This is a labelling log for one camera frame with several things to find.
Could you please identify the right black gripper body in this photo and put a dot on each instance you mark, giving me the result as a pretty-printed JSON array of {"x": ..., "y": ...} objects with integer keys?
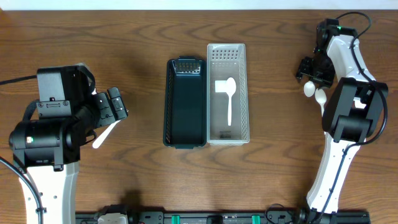
[{"x": 321, "y": 70}]

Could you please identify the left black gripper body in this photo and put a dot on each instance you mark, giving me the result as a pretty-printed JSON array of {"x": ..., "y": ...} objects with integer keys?
[{"x": 109, "y": 109}]

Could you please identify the white plastic spoon long handle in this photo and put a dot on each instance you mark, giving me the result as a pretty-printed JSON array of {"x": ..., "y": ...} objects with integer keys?
[{"x": 321, "y": 99}]

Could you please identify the white plastic knife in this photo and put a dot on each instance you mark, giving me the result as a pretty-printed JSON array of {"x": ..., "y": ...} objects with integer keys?
[{"x": 101, "y": 138}]

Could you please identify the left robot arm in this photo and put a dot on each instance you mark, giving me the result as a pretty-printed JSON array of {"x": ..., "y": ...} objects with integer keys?
[{"x": 46, "y": 144}]

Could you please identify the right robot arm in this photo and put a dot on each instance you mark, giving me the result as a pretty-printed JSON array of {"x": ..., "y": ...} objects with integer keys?
[{"x": 351, "y": 102}]

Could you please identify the dark green plastic basket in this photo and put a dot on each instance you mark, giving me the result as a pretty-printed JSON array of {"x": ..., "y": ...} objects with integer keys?
[{"x": 185, "y": 103}]

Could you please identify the clear perforated plastic basket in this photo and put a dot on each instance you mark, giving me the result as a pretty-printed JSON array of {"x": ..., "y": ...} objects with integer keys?
[{"x": 224, "y": 61}]

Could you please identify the white label in basket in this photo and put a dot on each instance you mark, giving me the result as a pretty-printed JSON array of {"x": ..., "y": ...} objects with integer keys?
[{"x": 220, "y": 86}]

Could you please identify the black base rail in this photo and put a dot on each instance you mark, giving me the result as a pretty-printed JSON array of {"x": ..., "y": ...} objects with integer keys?
[{"x": 274, "y": 214}]

